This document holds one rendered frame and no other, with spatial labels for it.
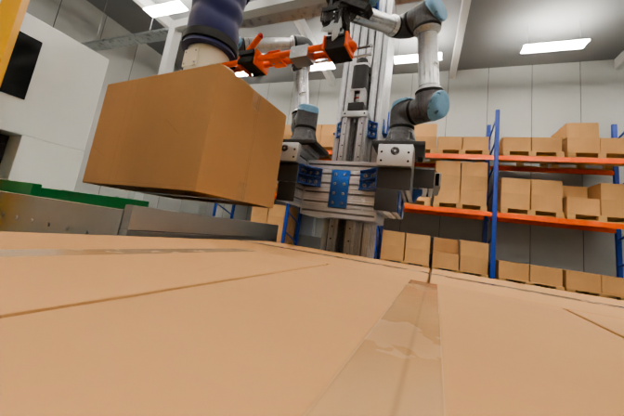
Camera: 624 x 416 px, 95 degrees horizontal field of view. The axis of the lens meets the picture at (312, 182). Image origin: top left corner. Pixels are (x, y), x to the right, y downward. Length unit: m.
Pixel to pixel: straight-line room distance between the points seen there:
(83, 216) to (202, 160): 0.33
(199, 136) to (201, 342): 0.77
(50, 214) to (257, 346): 0.96
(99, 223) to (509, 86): 10.46
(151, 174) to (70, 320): 0.84
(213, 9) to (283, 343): 1.31
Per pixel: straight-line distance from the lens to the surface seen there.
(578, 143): 8.98
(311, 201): 1.38
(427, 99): 1.34
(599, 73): 11.38
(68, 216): 1.02
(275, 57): 1.11
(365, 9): 1.07
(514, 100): 10.50
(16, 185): 1.62
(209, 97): 0.95
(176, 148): 0.98
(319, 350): 0.19
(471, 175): 8.22
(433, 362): 0.21
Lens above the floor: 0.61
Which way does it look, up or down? 9 degrees up
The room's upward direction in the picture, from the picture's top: 8 degrees clockwise
